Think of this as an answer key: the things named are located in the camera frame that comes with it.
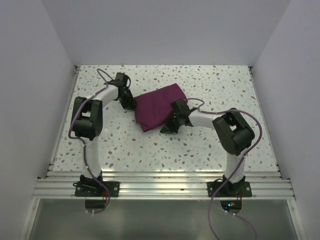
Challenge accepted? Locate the purple cloth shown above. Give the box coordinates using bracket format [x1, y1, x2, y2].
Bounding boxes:
[134, 83, 187, 132]

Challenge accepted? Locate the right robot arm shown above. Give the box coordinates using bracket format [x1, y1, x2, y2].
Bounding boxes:
[160, 98, 256, 197]

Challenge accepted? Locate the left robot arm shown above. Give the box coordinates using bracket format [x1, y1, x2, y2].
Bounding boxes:
[68, 68, 137, 197]

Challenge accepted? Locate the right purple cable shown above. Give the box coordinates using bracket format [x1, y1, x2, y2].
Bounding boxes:
[186, 98, 263, 240]

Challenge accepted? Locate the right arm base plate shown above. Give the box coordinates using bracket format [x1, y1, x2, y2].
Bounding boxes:
[206, 177, 253, 198]

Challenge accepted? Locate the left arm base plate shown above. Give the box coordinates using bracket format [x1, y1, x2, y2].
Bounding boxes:
[73, 181, 120, 198]

